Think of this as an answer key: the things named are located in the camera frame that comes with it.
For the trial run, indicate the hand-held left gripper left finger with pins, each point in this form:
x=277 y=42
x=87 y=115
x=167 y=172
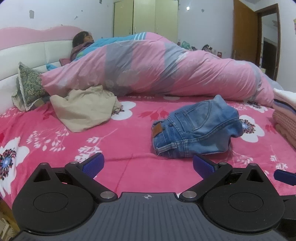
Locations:
x=93 y=165

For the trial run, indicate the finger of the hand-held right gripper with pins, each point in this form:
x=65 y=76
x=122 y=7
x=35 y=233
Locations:
x=284 y=176

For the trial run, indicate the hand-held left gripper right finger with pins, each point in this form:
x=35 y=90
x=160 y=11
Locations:
x=203 y=165

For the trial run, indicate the blue fleece-lined jeans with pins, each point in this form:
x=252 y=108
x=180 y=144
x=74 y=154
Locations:
x=196 y=122

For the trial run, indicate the stack of folded clothes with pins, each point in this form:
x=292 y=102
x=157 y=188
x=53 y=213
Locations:
x=286 y=115

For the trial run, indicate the pink floral bed sheet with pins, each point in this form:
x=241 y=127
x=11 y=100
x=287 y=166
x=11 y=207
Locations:
x=129 y=141

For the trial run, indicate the crumpled beige garment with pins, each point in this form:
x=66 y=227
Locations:
x=83 y=109

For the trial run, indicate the plaid pillow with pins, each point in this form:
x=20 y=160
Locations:
x=40 y=102

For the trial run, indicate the green floral pillow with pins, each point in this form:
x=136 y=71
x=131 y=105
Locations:
x=30 y=85

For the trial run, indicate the pink and grey quilt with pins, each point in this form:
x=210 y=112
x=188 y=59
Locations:
x=161 y=64

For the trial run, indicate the cluttered small items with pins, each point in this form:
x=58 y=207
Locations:
x=208 y=48

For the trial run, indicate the green bag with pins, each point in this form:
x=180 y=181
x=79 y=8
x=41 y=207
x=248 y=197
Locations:
x=185 y=45

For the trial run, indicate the pink and white headboard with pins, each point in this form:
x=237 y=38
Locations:
x=23 y=51

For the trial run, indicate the brown wooden door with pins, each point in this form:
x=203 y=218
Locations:
x=242 y=30

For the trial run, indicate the pale yellow wardrobe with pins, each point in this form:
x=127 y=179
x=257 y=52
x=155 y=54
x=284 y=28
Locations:
x=143 y=16

